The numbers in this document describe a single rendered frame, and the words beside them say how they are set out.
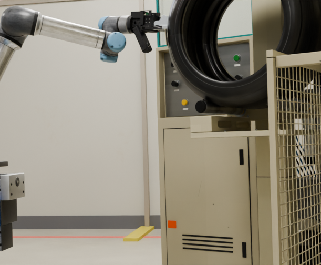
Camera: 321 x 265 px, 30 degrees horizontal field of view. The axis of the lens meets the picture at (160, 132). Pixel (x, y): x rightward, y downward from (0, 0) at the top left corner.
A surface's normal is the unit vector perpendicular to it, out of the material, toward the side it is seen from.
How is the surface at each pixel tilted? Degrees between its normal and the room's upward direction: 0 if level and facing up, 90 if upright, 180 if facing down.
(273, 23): 90
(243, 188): 90
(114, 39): 90
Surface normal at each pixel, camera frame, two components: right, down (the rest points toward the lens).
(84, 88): -0.18, -0.01
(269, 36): -0.53, 0.00
